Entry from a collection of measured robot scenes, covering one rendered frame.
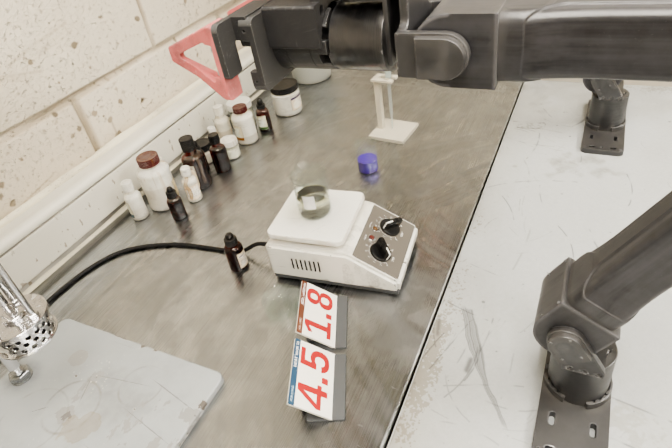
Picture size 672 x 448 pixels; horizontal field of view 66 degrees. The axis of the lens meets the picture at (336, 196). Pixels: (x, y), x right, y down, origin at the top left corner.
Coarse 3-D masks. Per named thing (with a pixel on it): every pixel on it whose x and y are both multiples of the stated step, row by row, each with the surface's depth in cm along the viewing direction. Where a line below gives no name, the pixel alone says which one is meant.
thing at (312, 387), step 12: (300, 348) 64; (312, 348) 65; (300, 360) 63; (312, 360) 64; (324, 360) 65; (300, 372) 62; (312, 372) 63; (324, 372) 64; (300, 384) 61; (312, 384) 62; (324, 384) 62; (300, 396) 59; (312, 396) 60; (324, 396) 61; (312, 408) 59; (324, 408) 60
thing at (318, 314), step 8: (312, 288) 73; (312, 296) 72; (320, 296) 73; (328, 296) 74; (312, 304) 71; (320, 304) 72; (328, 304) 73; (304, 312) 69; (312, 312) 70; (320, 312) 71; (328, 312) 71; (304, 320) 68; (312, 320) 69; (320, 320) 70; (328, 320) 70; (304, 328) 67; (312, 328) 68; (320, 328) 68; (328, 328) 69; (320, 336) 68; (328, 336) 68
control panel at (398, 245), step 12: (372, 216) 79; (384, 216) 80; (396, 216) 81; (372, 228) 77; (408, 228) 80; (360, 240) 75; (372, 240) 75; (396, 240) 77; (408, 240) 78; (360, 252) 73; (396, 252) 76; (372, 264) 72; (384, 264) 73; (396, 264) 74; (396, 276) 72
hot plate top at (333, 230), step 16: (336, 192) 81; (352, 192) 80; (288, 208) 79; (336, 208) 78; (352, 208) 77; (272, 224) 77; (288, 224) 76; (304, 224) 76; (320, 224) 75; (336, 224) 75; (352, 224) 75; (288, 240) 74; (304, 240) 73; (320, 240) 72; (336, 240) 72
